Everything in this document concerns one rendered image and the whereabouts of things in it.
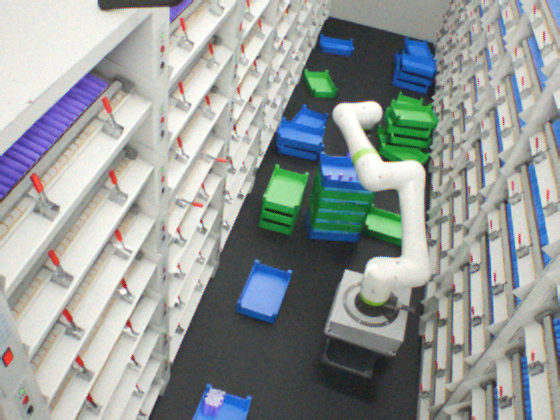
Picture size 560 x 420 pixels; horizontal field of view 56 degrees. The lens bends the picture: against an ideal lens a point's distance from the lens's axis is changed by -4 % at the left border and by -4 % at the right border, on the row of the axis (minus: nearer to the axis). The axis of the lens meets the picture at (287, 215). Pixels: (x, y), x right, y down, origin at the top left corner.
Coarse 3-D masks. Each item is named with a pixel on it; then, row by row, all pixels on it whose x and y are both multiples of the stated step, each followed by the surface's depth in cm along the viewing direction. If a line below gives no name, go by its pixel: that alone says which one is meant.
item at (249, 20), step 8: (248, 0) 206; (256, 0) 225; (264, 0) 228; (248, 8) 208; (256, 8) 220; (264, 8) 225; (248, 16) 210; (256, 16) 216; (248, 24) 209; (248, 32) 212
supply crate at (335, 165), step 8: (320, 160) 293; (328, 160) 297; (336, 160) 297; (344, 160) 298; (320, 168) 291; (328, 168) 296; (336, 168) 297; (344, 168) 298; (352, 168) 299; (320, 176) 288; (336, 176) 292; (344, 176) 293; (328, 184) 283; (336, 184) 284; (344, 184) 284; (352, 184) 284; (360, 184) 284
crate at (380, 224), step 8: (368, 216) 333; (376, 216) 334; (384, 216) 333; (392, 216) 332; (400, 216) 330; (368, 224) 316; (376, 224) 329; (384, 224) 330; (392, 224) 331; (400, 224) 332; (368, 232) 319; (376, 232) 317; (384, 232) 325; (392, 232) 326; (400, 232) 327; (384, 240) 320; (392, 240) 318; (400, 240) 316
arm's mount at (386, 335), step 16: (352, 272) 249; (352, 288) 241; (336, 304) 234; (352, 304) 235; (336, 320) 227; (352, 320) 228; (368, 320) 229; (384, 320) 229; (400, 320) 230; (352, 336) 230; (368, 336) 227; (384, 336) 223; (400, 336) 224; (384, 352) 230
